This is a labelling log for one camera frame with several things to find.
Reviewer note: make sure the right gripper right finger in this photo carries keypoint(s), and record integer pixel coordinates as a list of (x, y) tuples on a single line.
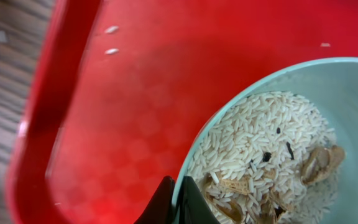
[(192, 207)]

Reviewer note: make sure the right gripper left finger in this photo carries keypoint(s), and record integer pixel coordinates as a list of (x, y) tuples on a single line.
[(159, 208)]

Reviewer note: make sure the red plastic serving tray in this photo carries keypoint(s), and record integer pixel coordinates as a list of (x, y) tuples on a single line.
[(123, 88)]

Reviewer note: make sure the leftover rice and food scraps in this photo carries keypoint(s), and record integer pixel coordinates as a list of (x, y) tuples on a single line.
[(271, 158)]

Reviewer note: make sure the light blue rice bowl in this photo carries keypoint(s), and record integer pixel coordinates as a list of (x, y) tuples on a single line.
[(332, 85)]

